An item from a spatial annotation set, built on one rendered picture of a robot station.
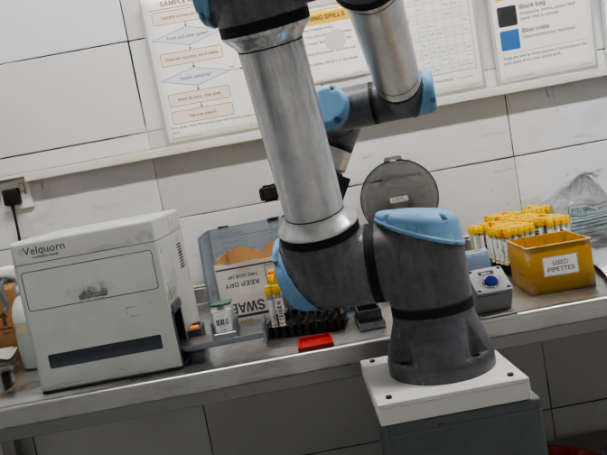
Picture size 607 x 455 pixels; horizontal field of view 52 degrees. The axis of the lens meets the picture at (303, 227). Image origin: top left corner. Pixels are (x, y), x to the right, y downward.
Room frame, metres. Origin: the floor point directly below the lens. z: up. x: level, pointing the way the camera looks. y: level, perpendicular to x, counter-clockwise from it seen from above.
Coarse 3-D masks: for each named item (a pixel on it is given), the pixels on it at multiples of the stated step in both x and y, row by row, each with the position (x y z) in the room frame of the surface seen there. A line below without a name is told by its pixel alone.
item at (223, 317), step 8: (232, 304) 1.23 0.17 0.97; (216, 312) 1.19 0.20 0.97; (224, 312) 1.19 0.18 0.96; (232, 312) 1.21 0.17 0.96; (216, 320) 1.19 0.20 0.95; (224, 320) 1.19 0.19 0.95; (232, 320) 1.19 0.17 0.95; (216, 328) 1.19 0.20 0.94; (224, 328) 1.19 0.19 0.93; (232, 328) 1.19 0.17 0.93
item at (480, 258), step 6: (468, 252) 1.30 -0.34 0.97; (474, 252) 1.29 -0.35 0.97; (480, 252) 1.28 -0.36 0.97; (486, 252) 1.28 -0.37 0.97; (468, 258) 1.28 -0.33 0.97; (474, 258) 1.28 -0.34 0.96; (480, 258) 1.28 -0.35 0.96; (486, 258) 1.28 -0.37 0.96; (468, 264) 1.28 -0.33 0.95; (474, 264) 1.28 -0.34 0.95; (480, 264) 1.28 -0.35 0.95; (486, 264) 1.28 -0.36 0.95
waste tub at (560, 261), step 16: (512, 240) 1.36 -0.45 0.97; (528, 240) 1.35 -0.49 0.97; (544, 240) 1.35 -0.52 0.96; (560, 240) 1.35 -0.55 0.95; (576, 240) 1.22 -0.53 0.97; (512, 256) 1.33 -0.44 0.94; (528, 256) 1.23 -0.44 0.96; (544, 256) 1.23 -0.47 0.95; (560, 256) 1.23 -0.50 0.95; (576, 256) 1.22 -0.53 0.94; (592, 256) 1.22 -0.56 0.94; (512, 272) 1.35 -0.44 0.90; (528, 272) 1.23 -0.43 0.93; (544, 272) 1.23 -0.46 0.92; (560, 272) 1.23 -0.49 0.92; (576, 272) 1.22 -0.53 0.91; (592, 272) 1.22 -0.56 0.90; (528, 288) 1.24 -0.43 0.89; (544, 288) 1.23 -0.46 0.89; (560, 288) 1.23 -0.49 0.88; (576, 288) 1.23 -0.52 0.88
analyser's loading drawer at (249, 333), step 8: (264, 320) 1.19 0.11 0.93; (248, 328) 1.24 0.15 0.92; (256, 328) 1.23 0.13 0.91; (264, 328) 1.18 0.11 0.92; (200, 336) 1.24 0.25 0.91; (208, 336) 1.23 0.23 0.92; (216, 336) 1.19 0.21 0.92; (224, 336) 1.19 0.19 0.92; (232, 336) 1.19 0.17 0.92; (240, 336) 1.19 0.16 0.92; (248, 336) 1.18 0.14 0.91; (256, 336) 1.18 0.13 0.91; (264, 336) 1.18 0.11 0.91; (184, 344) 1.20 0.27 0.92; (192, 344) 1.19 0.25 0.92; (200, 344) 1.18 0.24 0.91; (208, 344) 1.18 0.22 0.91; (216, 344) 1.19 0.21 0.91; (224, 344) 1.19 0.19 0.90
